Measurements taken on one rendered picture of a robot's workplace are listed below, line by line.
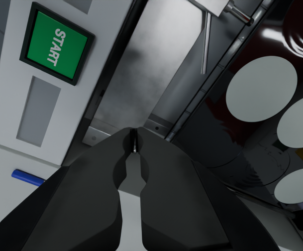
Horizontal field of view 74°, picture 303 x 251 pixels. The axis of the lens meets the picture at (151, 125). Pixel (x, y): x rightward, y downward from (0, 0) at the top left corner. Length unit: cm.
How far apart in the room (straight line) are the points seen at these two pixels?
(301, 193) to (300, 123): 18
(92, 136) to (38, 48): 15
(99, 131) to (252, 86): 23
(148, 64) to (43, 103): 15
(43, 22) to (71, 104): 8
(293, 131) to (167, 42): 25
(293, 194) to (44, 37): 50
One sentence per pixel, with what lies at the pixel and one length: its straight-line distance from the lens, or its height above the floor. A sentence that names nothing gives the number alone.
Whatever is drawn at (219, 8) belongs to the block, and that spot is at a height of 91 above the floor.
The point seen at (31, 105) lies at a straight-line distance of 27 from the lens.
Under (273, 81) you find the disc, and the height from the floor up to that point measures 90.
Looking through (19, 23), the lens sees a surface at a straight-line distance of 24.
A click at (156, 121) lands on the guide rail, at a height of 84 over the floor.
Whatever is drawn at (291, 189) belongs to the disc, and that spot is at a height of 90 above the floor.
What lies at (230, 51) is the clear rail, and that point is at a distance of 29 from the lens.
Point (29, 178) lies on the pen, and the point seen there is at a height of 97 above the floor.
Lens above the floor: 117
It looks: 59 degrees down
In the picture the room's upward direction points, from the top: 177 degrees clockwise
